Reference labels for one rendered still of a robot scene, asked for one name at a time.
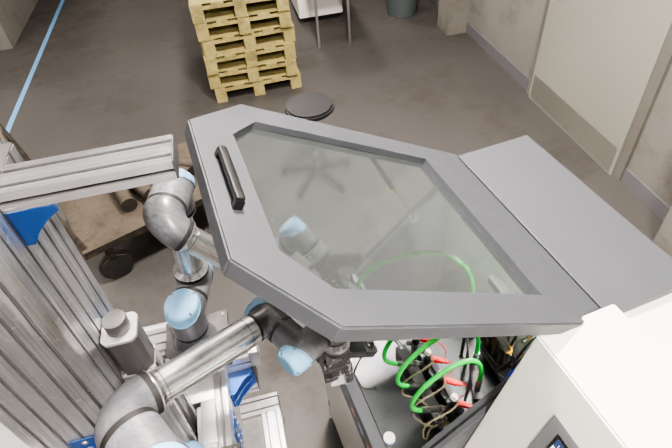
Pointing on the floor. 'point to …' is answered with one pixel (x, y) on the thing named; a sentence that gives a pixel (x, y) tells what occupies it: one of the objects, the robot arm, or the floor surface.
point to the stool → (310, 106)
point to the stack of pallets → (242, 22)
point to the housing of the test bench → (581, 234)
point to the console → (586, 389)
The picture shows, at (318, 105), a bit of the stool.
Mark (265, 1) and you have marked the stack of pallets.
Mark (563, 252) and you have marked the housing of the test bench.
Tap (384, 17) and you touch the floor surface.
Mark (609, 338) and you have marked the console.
